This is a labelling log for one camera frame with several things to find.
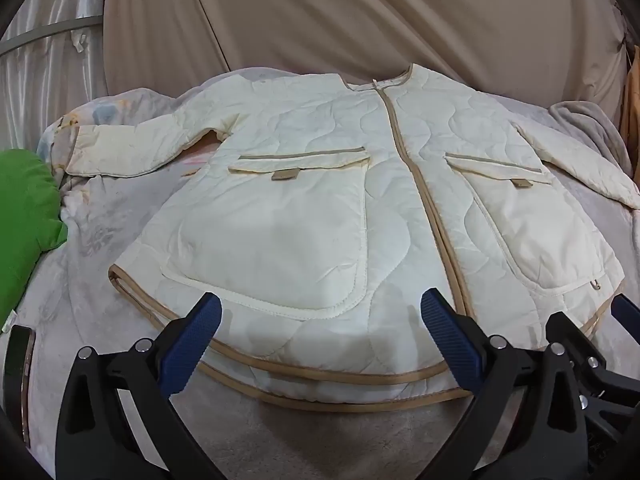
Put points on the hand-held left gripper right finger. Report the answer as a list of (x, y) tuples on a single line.
[(450, 345)]

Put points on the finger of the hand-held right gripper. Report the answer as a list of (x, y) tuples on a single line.
[(575, 340), (627, 312)]

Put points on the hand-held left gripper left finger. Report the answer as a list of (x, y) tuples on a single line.
[(192, 342)]

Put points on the white quilted jacket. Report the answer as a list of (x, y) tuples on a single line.
[(300, 210)]

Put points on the grey floral blanket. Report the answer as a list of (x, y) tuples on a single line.
[(100, 240)]

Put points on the dark smartphone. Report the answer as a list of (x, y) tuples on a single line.
[(15, 365)]

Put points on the grey fleece blanket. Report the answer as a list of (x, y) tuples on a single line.
[(595, 130)]

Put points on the green pillow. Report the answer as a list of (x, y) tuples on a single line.
[(27, 220)]

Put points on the orange cloth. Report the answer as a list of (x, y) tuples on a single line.
[(634, 90)]

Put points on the white sheer curtain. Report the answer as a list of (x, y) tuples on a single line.
[(55, 90)]

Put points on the beige curtain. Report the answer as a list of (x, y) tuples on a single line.
[(350, 20)]

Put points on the metal curtain rail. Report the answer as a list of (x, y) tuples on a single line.
[(55, 27)]

